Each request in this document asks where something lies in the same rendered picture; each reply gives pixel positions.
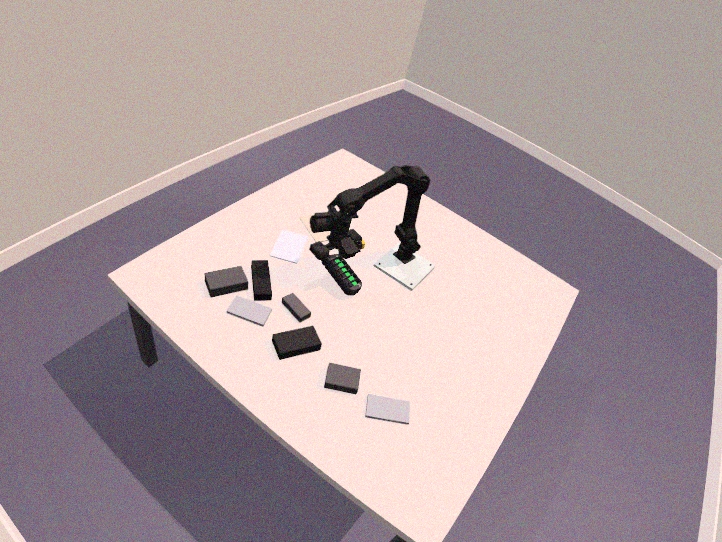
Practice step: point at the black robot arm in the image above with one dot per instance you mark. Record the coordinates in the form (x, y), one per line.
(352, 200)

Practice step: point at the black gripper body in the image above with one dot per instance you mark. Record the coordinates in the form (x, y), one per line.
(321, 251)

